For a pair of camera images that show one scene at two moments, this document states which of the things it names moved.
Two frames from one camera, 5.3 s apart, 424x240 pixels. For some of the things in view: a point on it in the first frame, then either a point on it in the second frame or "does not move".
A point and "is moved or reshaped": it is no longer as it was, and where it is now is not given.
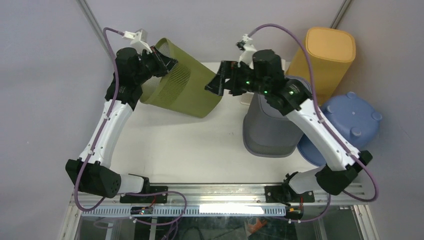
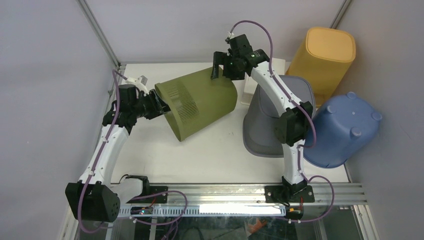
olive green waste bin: x=182 y=89 is moved or reshaped
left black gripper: x=164 y=64 to x=159 y=106
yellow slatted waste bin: x=333 y=51 does not move
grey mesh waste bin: x=269 y=132 does not move
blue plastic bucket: x=351 y=117 does not move
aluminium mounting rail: x=225 y=194 does not move
